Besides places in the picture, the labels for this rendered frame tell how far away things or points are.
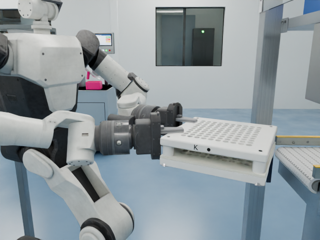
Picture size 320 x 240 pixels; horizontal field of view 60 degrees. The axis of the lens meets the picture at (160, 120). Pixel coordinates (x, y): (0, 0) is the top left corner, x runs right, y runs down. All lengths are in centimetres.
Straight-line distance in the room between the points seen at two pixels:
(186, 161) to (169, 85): 512
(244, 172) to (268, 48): 54
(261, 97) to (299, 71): 528
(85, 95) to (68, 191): 219
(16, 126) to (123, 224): 54
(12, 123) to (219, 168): 45
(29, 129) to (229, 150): 43
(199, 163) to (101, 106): 253
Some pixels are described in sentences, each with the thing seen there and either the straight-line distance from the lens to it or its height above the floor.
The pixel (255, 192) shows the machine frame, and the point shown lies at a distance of 118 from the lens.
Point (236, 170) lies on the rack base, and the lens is 63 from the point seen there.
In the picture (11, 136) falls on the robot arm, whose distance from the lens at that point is 66.
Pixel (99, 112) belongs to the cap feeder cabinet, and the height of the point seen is 51.
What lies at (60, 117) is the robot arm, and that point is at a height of 102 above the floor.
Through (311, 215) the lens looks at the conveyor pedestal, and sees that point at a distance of 119.
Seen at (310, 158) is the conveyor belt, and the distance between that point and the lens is 103.
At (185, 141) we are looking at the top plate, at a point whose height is 97.
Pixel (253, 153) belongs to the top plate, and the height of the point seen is 97.
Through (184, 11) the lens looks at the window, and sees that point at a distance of 587.
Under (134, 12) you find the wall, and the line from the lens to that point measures 578.
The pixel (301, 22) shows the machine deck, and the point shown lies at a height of 126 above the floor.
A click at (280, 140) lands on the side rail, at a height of 86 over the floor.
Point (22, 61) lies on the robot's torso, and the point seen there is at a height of 115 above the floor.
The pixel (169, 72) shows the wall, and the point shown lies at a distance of 572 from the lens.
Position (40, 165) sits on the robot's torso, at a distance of 104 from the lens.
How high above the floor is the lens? 118
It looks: 14 degrees down
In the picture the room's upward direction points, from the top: straight up
